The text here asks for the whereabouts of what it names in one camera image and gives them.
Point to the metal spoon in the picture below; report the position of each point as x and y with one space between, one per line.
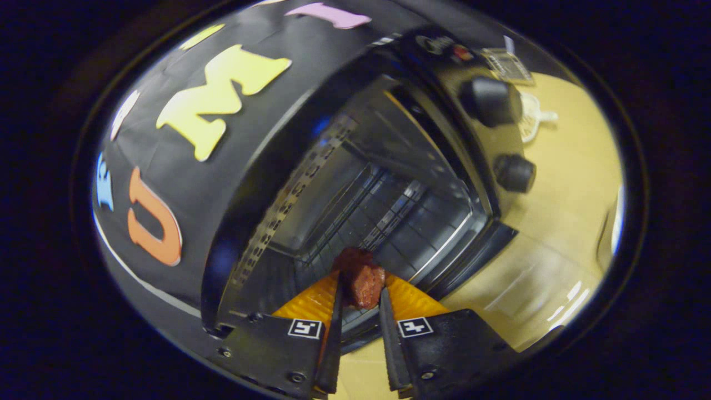
509 44

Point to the white divided spice dish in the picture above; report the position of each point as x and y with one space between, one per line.
530 119

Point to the reddish brown meat piece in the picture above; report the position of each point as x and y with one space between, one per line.
364 283

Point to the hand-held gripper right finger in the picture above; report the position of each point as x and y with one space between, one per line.
390 344

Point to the small white rectangular tray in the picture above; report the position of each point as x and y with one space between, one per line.
617 228

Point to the black toaster oven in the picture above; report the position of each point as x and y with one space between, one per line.
489 100

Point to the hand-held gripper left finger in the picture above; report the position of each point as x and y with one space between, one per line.
336 344

